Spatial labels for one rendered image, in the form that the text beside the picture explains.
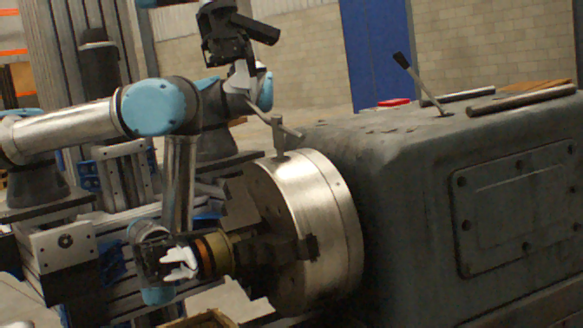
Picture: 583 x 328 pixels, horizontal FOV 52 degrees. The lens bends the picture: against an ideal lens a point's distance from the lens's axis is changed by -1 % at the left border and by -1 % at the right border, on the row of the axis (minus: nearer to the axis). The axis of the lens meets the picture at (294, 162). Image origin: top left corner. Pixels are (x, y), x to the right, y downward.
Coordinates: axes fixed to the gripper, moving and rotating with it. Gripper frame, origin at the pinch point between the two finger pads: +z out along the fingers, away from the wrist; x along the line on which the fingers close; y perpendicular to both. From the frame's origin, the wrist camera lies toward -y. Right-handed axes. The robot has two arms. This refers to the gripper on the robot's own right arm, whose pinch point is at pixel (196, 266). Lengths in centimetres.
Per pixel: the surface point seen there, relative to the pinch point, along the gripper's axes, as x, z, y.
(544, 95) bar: 19, 15, -73
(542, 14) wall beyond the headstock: 34, -679, -873
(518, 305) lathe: -21, 18, -59
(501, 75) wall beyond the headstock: -71, -765, -848
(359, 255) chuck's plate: -2.7, 12.1, -26.8
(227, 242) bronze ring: 3.0, 0.4, -6.5
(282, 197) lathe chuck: 10.4, 7.5, -15.5
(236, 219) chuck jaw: 5.4, -4.6, -10.6
